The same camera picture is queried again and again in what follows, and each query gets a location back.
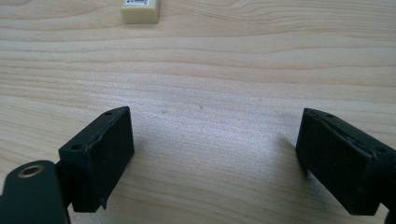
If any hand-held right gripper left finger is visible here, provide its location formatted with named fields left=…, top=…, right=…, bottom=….
left=54, top=105, right=135, bottom=214

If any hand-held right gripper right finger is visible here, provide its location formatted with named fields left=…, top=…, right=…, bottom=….
left=294, top=107, right=396, bottom=217

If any cream rectangular block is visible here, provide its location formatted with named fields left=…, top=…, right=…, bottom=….
left=120, top=0, right=162, bottom=25

